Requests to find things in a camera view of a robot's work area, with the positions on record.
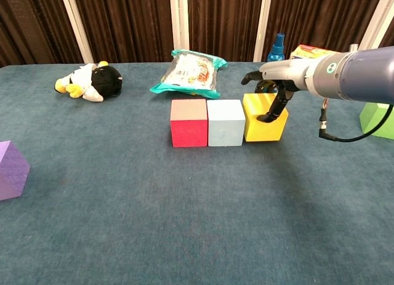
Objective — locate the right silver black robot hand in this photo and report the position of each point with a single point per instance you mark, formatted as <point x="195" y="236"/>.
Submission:
<point x="286" y="71"/>

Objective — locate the yellow foam cube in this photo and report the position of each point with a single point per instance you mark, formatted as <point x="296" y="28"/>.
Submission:
<point x="261" y="131"/>

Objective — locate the light blue foam cube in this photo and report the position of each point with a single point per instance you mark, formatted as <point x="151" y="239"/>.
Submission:
<point x="226" y="128"/>

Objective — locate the red foam cube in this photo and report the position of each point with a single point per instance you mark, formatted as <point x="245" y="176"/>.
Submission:
<point x="189" y="132"/>

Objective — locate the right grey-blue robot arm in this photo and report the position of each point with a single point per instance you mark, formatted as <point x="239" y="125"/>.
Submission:
<point x="360" y="75"/>

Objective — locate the blue spray bottle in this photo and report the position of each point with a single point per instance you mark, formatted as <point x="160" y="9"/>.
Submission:
<point x="278" y="51"/>

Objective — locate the yellow blue carton box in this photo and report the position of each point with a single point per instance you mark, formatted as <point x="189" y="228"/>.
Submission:
<point x="307" y="52"/>

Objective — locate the dark brown curtain panel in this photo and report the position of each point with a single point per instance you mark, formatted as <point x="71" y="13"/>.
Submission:
<point x="323" y="17"/>
<point x="30" y="26"/>
<point x="221" y="23"/>
<point x="123" y="26"/>

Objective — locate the green foam cube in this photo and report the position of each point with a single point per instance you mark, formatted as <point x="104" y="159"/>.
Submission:
<point x="369" y="115"/>

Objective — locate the teal clear snack bag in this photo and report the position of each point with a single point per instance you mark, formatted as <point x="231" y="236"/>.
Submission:
<point x="187" y="72"/>

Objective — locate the teal carpet table mat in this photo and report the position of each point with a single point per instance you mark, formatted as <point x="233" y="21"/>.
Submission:
<point x="184" y="220"/>

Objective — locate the black white penguin plush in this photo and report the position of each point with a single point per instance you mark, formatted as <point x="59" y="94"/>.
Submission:
<point x="104" y="78"/>

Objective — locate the purple foam cube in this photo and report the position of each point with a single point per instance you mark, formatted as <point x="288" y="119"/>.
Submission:
<point x="12" y="174"/>

